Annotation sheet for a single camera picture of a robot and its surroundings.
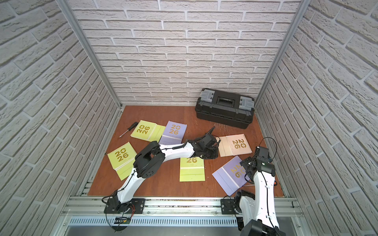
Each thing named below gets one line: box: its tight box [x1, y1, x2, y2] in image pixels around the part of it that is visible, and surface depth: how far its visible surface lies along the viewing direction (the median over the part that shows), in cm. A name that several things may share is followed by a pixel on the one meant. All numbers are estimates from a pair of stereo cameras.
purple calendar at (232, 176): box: [211, 155, 251, 197], surface depth 85 cm
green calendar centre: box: [179, 156, 206, 182], surface depth 88 cm
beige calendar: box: [215, 133, 253, 158], surface depth 97 cm
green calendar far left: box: [129, 119, 166, 143], surface depth 105 cm
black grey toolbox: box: [194, 88, 255, 130], surface depth 100 cm
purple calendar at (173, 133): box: [158, 120, 188, 145], surface depth 105 cm
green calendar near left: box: [106, 141, 138, 181], surface depth 91 cm
